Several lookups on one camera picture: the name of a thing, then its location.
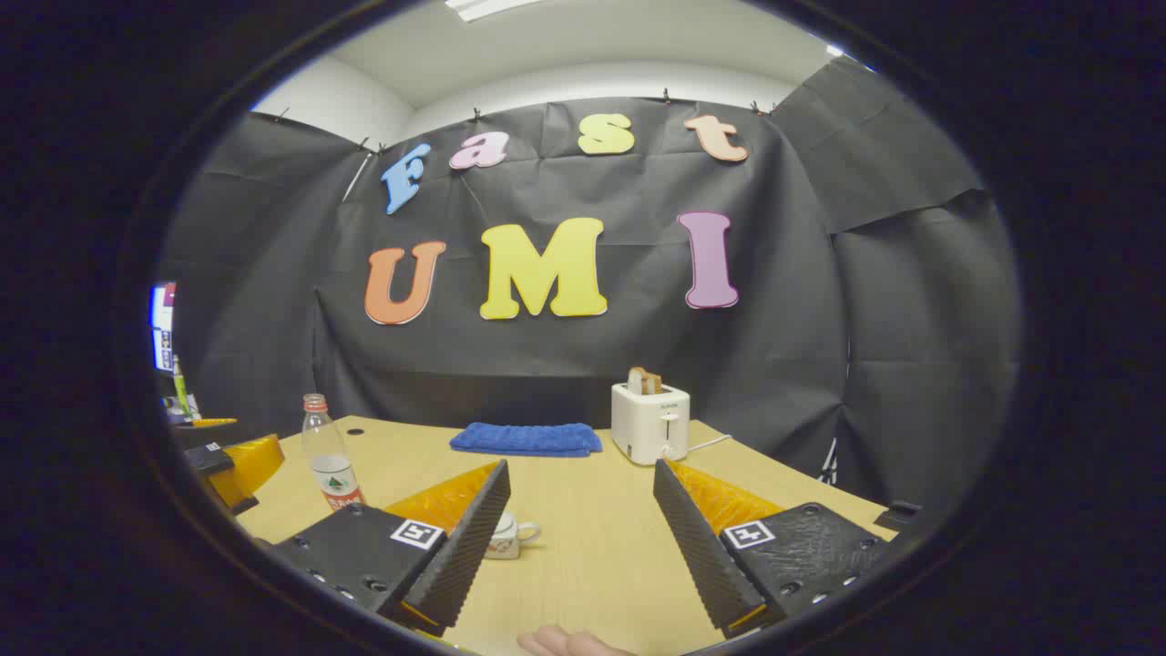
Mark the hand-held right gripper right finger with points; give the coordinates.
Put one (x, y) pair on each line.
(697, 556)

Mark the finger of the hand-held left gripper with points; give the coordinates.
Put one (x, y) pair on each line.
(250, 465)

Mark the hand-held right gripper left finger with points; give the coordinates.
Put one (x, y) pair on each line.
(465, 556)

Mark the white ceramic teacup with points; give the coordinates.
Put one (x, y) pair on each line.
(504, 542)

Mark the white teacup lid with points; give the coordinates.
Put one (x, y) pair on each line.
(506, 517)

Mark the clear plastic water bottle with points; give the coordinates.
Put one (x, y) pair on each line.
(328, 456)

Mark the yellow pen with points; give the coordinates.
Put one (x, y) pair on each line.
(208, 422)

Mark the green stick object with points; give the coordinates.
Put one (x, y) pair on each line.
(180, 387)

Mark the blue folded towel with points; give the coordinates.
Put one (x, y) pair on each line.
(528, 439)

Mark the white toaster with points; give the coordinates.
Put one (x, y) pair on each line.
(647, 424)

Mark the computer monitor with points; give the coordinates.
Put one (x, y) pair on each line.
(163, 328)

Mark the toast bread slice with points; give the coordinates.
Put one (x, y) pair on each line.
(645, 381)

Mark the ceiling light panel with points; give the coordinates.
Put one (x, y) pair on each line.
(483, 7)

